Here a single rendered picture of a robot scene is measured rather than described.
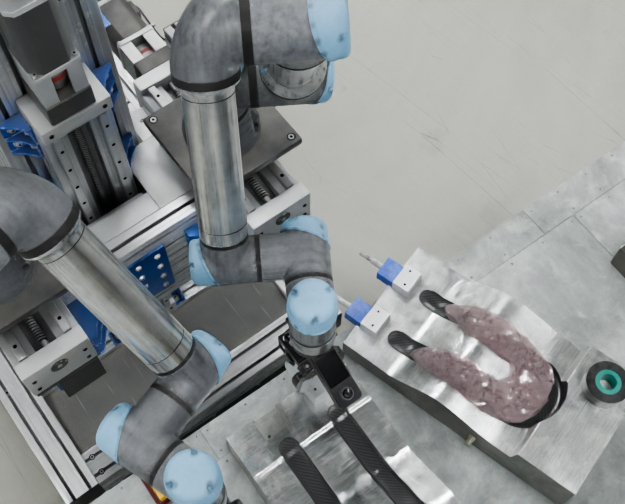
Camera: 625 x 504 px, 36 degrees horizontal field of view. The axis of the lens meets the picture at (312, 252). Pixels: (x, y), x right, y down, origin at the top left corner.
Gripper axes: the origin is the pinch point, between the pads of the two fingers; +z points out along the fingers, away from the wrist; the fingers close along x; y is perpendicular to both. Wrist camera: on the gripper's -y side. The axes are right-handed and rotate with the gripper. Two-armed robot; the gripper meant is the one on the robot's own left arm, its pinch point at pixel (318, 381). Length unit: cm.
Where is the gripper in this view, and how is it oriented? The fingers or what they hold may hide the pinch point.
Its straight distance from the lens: 173.1
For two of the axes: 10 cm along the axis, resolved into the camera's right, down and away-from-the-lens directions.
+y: -5.8, -7.4, 3.4
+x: -8.1, 5.3, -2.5
